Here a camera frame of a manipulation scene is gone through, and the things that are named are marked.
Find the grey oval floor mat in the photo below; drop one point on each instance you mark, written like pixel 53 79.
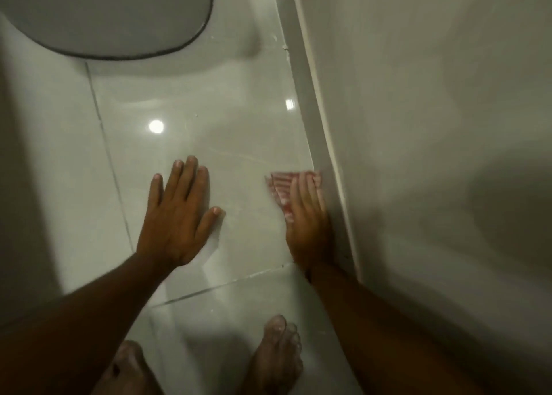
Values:
pixel 110 15

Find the person's right foot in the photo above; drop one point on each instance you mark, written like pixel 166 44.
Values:
pixel 274 358

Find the person's left thumb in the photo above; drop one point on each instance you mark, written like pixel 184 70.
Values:
pixel 209 222

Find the person's left forearm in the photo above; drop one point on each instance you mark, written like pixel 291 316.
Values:
pixel 73 325

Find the person's right fingers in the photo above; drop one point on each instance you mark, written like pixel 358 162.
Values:
pixel 307 194

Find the red striped cleaning cloth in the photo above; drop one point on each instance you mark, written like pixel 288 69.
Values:
pixel 285 187

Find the person's left little finger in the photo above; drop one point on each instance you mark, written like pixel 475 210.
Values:
pixel 155 192

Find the person's right forearm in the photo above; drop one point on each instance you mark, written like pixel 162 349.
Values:
pixel 384 334

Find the person's right hand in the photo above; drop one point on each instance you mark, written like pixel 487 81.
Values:
pixel 308 226

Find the person's foot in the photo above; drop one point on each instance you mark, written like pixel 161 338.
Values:
pixel 274 358
pixel 125 371

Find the person's left foot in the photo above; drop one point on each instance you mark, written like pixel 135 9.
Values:
pixel 125 371

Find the person's left middle finger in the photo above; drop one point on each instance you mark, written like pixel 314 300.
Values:
pixel 186 179

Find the white skirting board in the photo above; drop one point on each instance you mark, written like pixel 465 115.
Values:
pixel 321 118

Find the person's left hand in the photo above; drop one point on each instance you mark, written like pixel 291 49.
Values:
pixel 174 224

